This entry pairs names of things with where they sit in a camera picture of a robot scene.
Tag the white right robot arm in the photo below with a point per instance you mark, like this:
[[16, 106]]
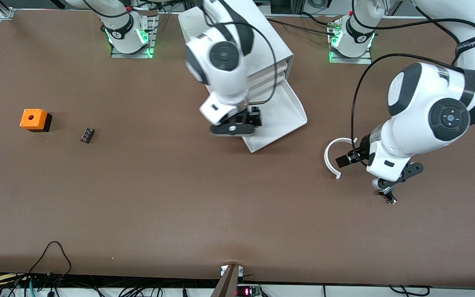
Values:
[[225, 74]]

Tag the black selector switch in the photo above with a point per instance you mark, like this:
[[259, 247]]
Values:
[[389, 198]]

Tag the white plastic drawer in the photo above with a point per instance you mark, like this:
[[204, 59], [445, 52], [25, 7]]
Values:
[[264, 84], [264, 76], [283, 115], [264, 91]]

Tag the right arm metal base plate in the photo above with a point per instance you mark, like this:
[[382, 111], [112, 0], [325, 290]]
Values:
[[153, 37]]

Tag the white curved plastic piece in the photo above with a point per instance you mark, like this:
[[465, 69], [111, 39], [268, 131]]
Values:
[[327, 159]]

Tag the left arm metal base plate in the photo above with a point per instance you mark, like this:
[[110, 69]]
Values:
[[351, 60]]

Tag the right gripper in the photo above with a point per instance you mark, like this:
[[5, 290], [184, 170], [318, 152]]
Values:
[[254, 117]]

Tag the device with red display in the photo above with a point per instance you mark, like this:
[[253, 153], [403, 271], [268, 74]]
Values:
[[248, 291]]

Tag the brown wooden post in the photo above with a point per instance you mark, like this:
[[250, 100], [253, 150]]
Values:
[[227, 284]]

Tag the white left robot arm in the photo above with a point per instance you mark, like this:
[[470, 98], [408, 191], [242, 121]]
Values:
[[423, 115]]

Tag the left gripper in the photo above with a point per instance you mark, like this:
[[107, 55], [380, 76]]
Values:
[[360, 154]]

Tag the white drawer cabinet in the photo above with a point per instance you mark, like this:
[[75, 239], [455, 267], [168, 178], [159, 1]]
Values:
[[270, 37]]

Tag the orange black button box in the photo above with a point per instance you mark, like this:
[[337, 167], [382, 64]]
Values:
[[33, 117]]

